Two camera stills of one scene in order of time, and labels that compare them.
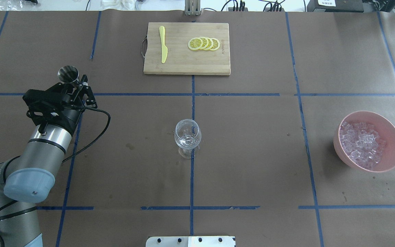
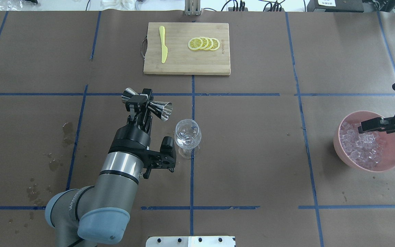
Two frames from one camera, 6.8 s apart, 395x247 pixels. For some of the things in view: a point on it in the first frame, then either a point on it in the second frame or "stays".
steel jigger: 68,74 -> 162,110
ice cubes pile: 363,143 stays
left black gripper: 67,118 -> 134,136
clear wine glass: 188,135 stays
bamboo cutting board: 181,59 stays
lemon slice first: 195,44 stays
